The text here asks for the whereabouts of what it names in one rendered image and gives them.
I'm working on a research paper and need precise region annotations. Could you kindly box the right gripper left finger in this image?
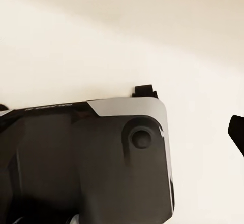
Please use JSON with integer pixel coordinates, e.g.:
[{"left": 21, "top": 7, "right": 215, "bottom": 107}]
[{"left": 0, "top": 115, "right": 26, "bottom": 177}]

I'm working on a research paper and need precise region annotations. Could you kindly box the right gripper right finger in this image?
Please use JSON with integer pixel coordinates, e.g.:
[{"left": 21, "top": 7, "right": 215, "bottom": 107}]
[{"left": 228, "top": 115, "right": 244, "bottom": 156}]

